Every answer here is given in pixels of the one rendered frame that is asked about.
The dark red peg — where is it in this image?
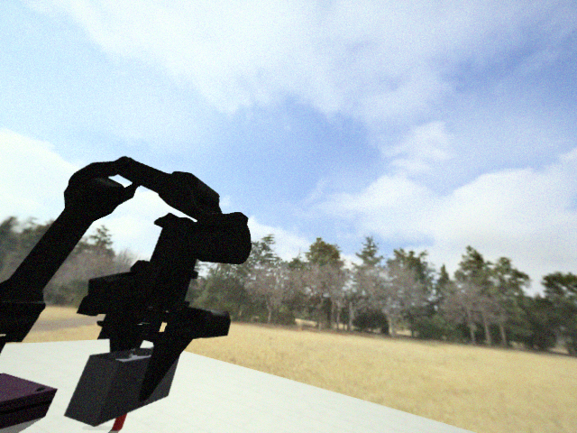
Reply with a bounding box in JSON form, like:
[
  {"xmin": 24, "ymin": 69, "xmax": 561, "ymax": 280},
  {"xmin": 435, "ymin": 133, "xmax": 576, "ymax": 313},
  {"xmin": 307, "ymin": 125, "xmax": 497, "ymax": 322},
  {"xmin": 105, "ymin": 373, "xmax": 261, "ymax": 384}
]
[{"xmin": 112, "ymin": 414, "xmax": 127, "ymax": 431}]

